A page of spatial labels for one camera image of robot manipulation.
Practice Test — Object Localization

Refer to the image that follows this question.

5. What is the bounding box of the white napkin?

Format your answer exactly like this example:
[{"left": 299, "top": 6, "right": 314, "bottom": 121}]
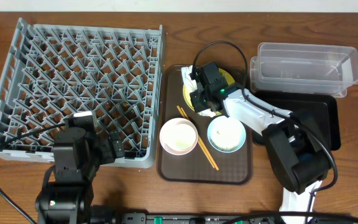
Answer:
[{"left": 180, "top": 65, "right": 220, "bottom": 118}]

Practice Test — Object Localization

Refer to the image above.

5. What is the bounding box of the blue bowl with rice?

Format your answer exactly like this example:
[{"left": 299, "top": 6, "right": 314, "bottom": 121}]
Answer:
[{"left": 207, "top": 116, "right": 246, "bottom": 153}]

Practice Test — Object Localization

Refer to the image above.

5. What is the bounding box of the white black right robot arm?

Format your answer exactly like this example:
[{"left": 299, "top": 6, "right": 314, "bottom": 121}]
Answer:
[{"left": 190, "top": 62, "right": 337, "bottom": 220}]

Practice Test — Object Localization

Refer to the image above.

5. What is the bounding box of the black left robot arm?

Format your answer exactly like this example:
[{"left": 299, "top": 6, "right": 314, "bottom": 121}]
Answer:
[{"left": 35, "top": 127, "right": 124, "bottom": 223}]

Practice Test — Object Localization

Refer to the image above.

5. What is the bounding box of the yellow round plate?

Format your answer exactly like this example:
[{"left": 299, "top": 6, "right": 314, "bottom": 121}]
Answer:
[{"left": 180, "top": 65, "right": 234, "bottom": 118}]

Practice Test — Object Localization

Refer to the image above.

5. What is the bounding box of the wooden chopstick right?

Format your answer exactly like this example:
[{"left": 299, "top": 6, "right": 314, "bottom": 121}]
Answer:
[{"left": 180, "top": 106, "right": 220, "bottom": 171}]

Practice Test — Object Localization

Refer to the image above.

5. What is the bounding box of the wooden chopstick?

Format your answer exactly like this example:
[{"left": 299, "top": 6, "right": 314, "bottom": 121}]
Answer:
[
  {"left": 176, "top": 105, "right": 216, "bottom": 169},
  {"left": 180, "top": 106, "right": 220, "bottom": 171}
]

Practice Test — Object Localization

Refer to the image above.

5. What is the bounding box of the wooden chopstick left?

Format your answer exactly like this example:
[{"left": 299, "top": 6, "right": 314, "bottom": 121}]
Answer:
[{"left": 176, "top": 105, "right": 216, "bottom": 169}]

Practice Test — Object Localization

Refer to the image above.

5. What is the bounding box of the pink bowl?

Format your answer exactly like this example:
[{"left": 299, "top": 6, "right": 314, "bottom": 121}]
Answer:
[{"left": 159, "top": 118, "right": 199, "bottom": 156}]

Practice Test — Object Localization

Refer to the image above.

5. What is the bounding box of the clear plastic bin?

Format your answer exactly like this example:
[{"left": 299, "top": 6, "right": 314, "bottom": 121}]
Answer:
[{"left": 250, "top": 42, "right": 358, "bottom": 98}]

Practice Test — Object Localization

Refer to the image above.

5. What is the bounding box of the brown serving tray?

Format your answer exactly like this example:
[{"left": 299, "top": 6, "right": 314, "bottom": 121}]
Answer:
[{"left": 157, "top": 65, "right": 253, "bottom": 185}]

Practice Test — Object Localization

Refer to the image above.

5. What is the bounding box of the grey plastic dish rack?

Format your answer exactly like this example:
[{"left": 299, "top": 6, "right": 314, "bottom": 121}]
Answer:
[{"left": 0, "top": 19, "right": 165, "bottom": 169}]

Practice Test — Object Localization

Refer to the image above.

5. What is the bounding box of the black plastic tray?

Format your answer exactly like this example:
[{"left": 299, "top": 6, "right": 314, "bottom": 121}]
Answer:
[{"left": 254, "top": 91, "right": 341, "bottom": 151}]

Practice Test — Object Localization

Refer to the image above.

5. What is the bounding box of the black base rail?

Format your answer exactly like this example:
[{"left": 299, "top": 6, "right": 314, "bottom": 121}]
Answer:
[{"left": 90, "top": 212, "right": 358, "bottom": 224}]

